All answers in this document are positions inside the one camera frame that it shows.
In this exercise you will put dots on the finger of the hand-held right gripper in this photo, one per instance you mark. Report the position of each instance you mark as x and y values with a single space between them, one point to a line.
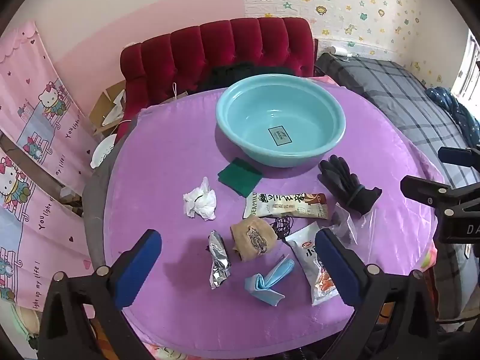
423 189
459 156

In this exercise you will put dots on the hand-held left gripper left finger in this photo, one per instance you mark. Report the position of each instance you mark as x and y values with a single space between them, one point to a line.
137 270

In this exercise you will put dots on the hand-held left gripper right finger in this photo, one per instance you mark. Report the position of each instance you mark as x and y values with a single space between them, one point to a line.
339 270

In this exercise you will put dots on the white spicy snack packet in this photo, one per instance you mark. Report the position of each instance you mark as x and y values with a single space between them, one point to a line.
303 255

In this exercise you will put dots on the clear plastic bag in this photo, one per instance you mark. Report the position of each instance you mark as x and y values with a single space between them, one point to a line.
345 221

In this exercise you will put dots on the blue face mask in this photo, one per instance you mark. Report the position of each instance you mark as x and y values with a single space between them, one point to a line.
258 288

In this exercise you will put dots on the brown sock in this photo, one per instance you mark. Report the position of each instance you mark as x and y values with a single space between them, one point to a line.
247 240

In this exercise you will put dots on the teal plastic basin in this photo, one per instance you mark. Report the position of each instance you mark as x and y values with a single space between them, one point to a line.
243 120

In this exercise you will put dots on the blue star print cloth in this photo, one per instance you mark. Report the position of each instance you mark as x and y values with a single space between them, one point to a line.
453 109

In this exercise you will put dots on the black knit glove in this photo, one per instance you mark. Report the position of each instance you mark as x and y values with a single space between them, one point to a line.
348 187

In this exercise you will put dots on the silver foil wrapper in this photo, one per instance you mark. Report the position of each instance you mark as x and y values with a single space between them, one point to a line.
219 266

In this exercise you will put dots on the beige snack bar packet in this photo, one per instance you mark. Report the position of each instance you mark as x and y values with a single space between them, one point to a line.
277 206

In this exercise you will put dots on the bright window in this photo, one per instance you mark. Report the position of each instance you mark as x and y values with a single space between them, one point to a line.
470 67

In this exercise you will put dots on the grey plaid bedding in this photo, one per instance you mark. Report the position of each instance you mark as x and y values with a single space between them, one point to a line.
393 93

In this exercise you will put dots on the crumpled white tissue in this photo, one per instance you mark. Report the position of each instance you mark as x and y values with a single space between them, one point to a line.
200 202

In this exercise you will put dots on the white paper plate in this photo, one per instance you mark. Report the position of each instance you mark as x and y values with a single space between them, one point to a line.
103 150

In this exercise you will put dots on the purple table cloth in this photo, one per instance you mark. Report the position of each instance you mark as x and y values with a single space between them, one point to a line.
168 150

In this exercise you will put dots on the green scouring pad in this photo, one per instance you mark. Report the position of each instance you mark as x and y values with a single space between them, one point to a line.
240 177

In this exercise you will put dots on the small white bottle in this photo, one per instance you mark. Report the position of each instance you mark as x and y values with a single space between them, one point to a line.
337 51

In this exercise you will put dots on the cardboard box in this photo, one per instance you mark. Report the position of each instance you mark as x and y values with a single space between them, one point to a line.
108 101

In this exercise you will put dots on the pink cartoon printed curtain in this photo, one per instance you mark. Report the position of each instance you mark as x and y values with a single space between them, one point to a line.
33 93

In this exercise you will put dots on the black clothing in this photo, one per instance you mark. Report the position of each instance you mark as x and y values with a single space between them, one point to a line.
240 72

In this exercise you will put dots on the red velvet tufted sofa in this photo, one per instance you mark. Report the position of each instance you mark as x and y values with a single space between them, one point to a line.
225 41

